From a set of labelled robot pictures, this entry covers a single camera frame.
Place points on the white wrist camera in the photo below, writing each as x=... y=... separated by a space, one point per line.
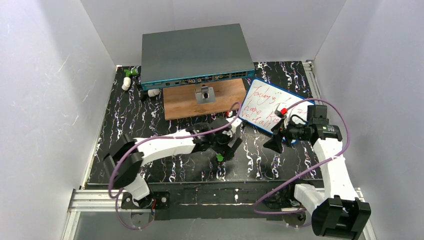
x=283 y=115
x=232 y=130

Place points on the metal bracket with black knob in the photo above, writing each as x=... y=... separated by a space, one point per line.
x=204 y=94

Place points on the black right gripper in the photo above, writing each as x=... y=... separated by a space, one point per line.
x=282 y=136

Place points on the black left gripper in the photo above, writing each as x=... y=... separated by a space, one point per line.
x=227 y=141

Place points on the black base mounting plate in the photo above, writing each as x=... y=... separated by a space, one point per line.
x=214 y=200

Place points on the green bone-shaped whiteboard eraser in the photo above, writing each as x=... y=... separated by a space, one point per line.
x=220 y=158

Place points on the white and black pipe fitting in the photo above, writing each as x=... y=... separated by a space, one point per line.
x=145 y=94

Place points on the grey network switch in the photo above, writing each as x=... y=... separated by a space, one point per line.
x=194 y=56

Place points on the aluminium extrusion frame rail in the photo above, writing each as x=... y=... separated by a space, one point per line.
x=98 y=200

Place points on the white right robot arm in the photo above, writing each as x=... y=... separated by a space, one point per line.
x=338 y=213

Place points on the white pipe elbow fitting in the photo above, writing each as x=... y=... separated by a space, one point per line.
x=126 y=84

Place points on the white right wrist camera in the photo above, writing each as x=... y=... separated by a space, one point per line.
x=283 y=115

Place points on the green and white pipe fitting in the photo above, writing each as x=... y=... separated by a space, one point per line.
x=131 y=72

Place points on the brown wooden board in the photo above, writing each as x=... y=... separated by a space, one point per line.
x=180 y=102

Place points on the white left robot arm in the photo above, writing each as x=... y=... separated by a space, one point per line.
x=125 y=158

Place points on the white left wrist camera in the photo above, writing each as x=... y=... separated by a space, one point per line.
x=232 y=130

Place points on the right aluminium side rail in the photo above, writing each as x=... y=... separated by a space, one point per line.
x=310 y=75

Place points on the blue-framed small whiteboard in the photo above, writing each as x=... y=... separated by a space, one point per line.
x=262 y=100

